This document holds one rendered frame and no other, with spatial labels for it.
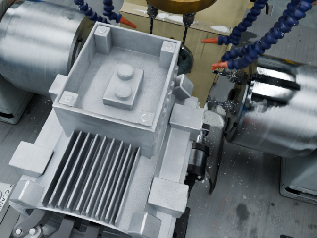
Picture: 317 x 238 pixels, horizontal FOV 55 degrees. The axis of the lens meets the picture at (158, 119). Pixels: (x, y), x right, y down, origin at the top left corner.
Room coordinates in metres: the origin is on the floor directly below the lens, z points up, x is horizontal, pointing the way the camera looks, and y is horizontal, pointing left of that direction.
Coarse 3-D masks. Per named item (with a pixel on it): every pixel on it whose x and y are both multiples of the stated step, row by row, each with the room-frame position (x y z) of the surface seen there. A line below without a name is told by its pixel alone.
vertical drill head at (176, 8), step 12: (156, 0) 0.47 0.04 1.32; (168, 0) 0.46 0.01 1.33; (180, 0) 0.46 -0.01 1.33; (192, 0) 0.47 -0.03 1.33; (204, 0) 0.48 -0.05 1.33; (216, 0) 0.51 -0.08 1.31; (156, 12) 0.50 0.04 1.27; (168, 12) 0.47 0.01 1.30; (180, 12) 0.46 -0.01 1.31; (192, 12) 0.47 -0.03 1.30
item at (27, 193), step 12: (180, 84) 0.23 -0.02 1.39; (192, 84) 0.24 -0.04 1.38; (180, 96) 0.22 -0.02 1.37; (24, 180) 0.08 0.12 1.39; (24, 192) 0.07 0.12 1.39; (36, 192) 0.07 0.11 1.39; (24, 204) 0.06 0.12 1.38; (36, 204) 0.06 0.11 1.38; (132, 216) 0.07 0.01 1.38; (144, 216) 0.07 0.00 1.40; (48, 228) 0.06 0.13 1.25; (132, 228) 0.05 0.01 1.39; (144, 228) 0.05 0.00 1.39; (156, 228) 0.06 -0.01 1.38
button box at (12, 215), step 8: (0, 184) 0.16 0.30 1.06; (8, 184) 0.16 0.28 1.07; (0, 192) 0.14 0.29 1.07; (8, 192) 0.14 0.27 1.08; (0, 200) 0.12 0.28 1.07; (8, 200) 0.13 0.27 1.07; (0, 208) 0.11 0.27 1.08; (8, 208) 0.11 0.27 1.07; (0, 216) 0.09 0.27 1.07; (8, 216) 0.10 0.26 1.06; (16, 216) 0.10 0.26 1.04; (0, 224) 0.08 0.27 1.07; (8, 224) 0.09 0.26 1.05; (0, 232) 0.07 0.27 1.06; (8, 232) 0.07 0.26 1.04
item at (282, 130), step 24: (216, 72) 0.54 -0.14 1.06; (240, 72) 0.54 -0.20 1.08; (264, 72) 0.48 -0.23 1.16; (288, 72) 0.49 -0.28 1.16; (312, 72) 0.50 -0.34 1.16; (240, 96) 0.46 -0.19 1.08; (264, 96) 0.42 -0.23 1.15; (288, 96) 0.43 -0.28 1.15; (312, 96) 0.43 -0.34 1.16; (240, 120) 0.38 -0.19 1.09; (264, 120) 0.38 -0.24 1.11; (288, 120) 0.38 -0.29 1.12; (312, 120) 0.39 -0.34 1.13; (240, 144) 0.37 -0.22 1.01; (264, 144) 0.36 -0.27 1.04; (288, 144) 0.35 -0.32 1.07; (312, 144) 0.36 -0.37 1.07
